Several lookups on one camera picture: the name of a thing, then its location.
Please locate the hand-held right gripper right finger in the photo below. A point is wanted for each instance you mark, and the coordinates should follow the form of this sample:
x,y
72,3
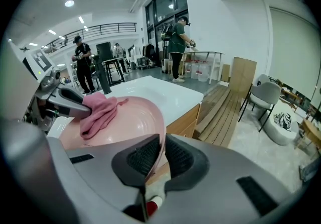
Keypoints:
x,y
225,187

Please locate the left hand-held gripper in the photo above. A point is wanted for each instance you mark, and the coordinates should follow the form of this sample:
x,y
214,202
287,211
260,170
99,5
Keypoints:
x,y
41,61

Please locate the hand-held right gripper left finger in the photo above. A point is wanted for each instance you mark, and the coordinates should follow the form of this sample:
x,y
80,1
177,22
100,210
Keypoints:
x,y
100,180

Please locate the pink cloth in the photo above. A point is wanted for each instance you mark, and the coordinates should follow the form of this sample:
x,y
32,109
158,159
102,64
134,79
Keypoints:
x,y
100,112

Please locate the big pink plate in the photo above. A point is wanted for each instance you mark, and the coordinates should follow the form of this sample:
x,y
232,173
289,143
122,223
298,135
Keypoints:
x,y
140,122

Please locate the black faucet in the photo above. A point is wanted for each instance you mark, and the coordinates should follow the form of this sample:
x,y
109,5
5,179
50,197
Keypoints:
x,y
102,77

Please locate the black high table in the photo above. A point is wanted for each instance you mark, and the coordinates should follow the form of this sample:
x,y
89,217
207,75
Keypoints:
x,y
111,60

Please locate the person's cream shirt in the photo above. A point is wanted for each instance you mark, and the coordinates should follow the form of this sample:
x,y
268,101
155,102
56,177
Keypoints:
x,y
17,85

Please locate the black rectangular panel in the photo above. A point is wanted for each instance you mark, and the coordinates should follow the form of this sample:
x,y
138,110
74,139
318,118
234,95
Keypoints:
x,y
104,51

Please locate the wooden slatted platform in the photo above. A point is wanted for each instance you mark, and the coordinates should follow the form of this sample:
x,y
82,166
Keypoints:
x,y
218,117

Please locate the white beanbag seat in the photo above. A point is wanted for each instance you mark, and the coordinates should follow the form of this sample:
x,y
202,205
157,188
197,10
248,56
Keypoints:
x,y
278,137

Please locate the wooden sink cabinet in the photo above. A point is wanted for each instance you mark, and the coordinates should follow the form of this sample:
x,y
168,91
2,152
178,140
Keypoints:
x,y
183,122

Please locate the metal cart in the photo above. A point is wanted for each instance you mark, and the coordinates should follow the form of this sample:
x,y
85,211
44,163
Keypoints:
x,y
143,63

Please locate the white sink countertop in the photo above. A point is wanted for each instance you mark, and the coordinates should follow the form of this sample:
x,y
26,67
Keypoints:
x,y
155,90

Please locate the zebra striped cushion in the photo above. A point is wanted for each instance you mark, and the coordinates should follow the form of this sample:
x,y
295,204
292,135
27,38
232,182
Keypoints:
x,y
282,121

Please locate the black mezzanine railing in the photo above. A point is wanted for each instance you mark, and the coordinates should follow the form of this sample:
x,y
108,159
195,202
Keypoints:
x,y
113,24

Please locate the dark jackets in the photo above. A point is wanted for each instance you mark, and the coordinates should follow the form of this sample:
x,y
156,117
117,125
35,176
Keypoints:
x,y
150,51

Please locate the white suitcase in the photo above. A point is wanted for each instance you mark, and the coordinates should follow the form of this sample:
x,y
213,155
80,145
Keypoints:
x,y
165,66

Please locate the round ceiling lamp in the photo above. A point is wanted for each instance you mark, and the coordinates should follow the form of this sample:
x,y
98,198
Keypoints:
x,y
69,3

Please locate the grey chair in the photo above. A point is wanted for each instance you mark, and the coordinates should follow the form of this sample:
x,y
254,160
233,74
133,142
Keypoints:
x,y
263,92

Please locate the low wooden coffee table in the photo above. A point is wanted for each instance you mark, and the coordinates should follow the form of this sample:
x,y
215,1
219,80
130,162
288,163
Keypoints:
x,y
311,130

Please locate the tall wooden board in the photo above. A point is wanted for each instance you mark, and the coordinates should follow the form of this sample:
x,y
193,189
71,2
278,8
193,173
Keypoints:
x,y
243,72

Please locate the clear water jug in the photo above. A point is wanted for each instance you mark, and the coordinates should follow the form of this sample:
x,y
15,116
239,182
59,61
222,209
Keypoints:
x,y
196,71
203,72
188,69

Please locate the white table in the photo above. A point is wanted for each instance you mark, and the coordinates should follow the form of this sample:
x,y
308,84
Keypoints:
x,y
203,53

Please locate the white roller blind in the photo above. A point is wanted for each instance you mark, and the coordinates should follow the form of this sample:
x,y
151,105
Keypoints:
x,y
293,49

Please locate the black framed window wall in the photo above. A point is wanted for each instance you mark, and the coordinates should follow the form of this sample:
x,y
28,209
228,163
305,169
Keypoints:
x,y
165,2

